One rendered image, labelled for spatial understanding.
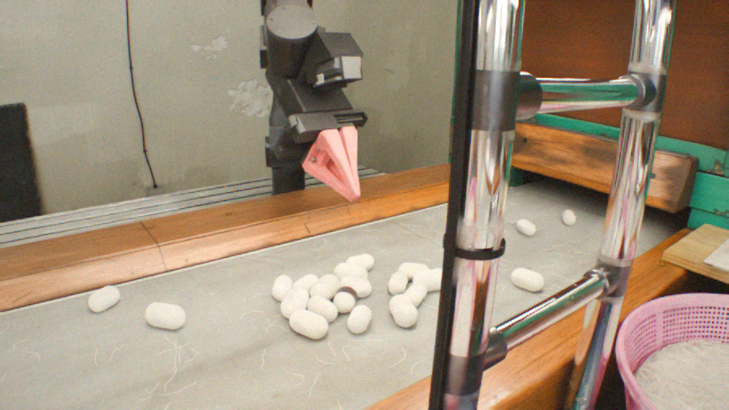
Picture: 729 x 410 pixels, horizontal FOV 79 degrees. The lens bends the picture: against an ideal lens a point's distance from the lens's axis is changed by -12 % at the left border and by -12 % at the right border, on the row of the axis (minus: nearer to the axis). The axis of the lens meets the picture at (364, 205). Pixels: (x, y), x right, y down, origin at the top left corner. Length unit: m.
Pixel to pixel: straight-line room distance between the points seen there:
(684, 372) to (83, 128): 2.32
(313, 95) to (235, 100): 2.04
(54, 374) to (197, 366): 0.11
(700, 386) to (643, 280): 0.13
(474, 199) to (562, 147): 0.58
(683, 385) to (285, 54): 0.50
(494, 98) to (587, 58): 0.63
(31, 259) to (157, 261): 0.13
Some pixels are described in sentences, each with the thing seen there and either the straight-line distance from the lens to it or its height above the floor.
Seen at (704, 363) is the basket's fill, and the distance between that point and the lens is 0.51.
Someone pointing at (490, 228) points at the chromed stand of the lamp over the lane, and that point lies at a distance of 0.20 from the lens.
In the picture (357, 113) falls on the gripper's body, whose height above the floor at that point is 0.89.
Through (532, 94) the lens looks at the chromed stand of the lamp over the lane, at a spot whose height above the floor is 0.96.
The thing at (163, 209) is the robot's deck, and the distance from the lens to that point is 0.98.
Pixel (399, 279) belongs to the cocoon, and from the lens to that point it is 0.49.
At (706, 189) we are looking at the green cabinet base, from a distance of 0.74.
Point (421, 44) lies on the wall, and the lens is 2.40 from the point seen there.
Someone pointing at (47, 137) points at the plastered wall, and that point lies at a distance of 2.43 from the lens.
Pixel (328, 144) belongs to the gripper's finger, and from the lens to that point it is 0.54.
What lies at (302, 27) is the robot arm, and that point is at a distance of 0.56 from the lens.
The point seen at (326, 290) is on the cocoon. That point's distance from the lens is 0.47.
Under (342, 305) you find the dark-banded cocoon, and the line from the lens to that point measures 0.45.
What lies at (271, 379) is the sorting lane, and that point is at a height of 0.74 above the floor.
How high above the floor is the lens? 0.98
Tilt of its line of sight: 19 degrees down
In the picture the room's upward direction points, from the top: 1 degrees clockwise
